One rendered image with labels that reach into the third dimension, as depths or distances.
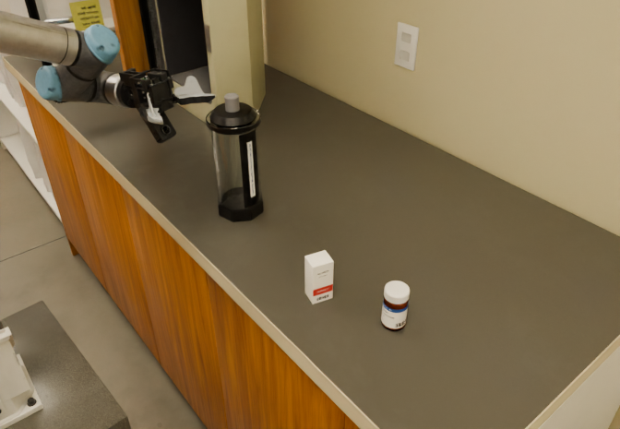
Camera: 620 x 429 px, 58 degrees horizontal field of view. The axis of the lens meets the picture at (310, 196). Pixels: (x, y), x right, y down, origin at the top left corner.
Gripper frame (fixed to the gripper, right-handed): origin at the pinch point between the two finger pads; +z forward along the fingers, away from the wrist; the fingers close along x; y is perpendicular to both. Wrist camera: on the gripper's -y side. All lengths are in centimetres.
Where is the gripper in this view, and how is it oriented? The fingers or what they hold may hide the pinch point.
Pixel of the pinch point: (191, 112)
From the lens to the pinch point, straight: 121.8
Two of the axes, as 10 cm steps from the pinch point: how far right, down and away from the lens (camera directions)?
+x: 5.9, -4.5, 6.7
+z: 8.0, 2.2, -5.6
